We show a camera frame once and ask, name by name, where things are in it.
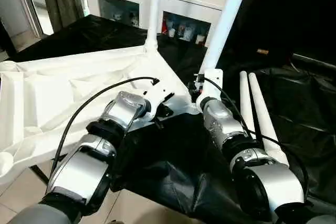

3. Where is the dark metal rod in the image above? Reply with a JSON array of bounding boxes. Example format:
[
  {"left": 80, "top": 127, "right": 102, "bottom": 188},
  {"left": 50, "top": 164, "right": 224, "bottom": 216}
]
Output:
[{"left": 292, "top": 52, "right": 336, "bottom": 69}]

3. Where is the white plastic table leg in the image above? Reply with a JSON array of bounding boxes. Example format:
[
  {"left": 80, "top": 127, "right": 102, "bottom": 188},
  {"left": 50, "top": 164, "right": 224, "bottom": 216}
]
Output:
[
  {"left": 247, "top": 72, "right": 291, "bottom": 169},
  {"left": 197, "top": 0, "right": 255, "bottom": 74},
  {"left": 238, "top": 70, "right": 257, "bottom": 141},
  {"left": 145, "top": 0, "right": 164, "bottom": 51}
]

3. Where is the black metal frame strut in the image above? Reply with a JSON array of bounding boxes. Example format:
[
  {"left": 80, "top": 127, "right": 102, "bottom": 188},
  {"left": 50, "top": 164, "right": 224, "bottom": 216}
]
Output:
[{"left": 29, "top": 164, "right": 53, "bottom": 186}]

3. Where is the white plastic table top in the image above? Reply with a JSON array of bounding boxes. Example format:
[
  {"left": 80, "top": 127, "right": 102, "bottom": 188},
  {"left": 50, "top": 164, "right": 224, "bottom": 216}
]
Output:
[{"left": 0, "top": 45, "right": 201, "bottom": 186}]

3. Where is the grey sliding door frame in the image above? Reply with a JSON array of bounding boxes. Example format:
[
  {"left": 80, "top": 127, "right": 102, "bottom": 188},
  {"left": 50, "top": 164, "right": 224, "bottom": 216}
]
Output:
[{"left": 10, "top": 0, "right": 45, "bottom": 38}]

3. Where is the small white blue box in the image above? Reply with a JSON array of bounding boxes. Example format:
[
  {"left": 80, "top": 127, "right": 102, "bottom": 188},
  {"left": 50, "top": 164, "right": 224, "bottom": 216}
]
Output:
[{"left": 183, "top": 27, "right": 194, "bottom": 41}]

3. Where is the white glass door cabinet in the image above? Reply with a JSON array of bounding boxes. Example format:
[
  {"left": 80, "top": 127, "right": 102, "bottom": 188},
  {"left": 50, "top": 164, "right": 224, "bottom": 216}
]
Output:
[{"left": 81, "top": 0, "right": 232, "bottom": 48}]

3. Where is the black left camera cable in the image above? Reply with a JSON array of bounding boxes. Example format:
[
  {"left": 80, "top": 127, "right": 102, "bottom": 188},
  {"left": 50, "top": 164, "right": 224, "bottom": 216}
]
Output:
[{"left": 51, "top": 76, "right": 161, "bottom": 180}]

